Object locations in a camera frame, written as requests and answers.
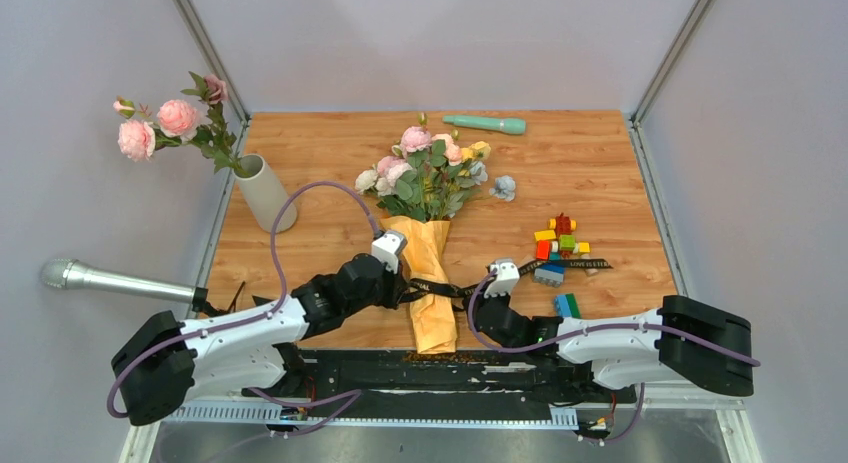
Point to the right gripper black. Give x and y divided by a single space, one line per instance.
480 301

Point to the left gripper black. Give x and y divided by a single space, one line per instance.
396 282

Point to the black ribbon with gold text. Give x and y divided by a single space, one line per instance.
419 288

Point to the flower bouquet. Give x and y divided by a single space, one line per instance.
421 186

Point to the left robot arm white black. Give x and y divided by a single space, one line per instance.
168 362

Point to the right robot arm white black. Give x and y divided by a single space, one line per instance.
683 340

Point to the white ceramic vase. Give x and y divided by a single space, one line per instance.
262 190

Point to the pink flowers in vase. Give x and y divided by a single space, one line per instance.
179 123

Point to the scattered brown pellets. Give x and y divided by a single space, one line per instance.
443 358

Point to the grey blue toy block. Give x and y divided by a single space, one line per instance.
549 275

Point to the blue green toy block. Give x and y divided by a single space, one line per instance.
566 306

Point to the pile of coloured toy blocks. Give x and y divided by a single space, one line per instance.
558 241

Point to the loose blue grey flower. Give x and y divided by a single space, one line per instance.
504 188

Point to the teal handheld tool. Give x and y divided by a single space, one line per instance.
508 126

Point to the silver microphone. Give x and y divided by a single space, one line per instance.
72 274

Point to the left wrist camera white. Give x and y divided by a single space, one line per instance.
388 249

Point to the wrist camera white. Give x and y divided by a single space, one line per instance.
388 249
504 276

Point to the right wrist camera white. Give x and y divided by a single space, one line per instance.
504 276

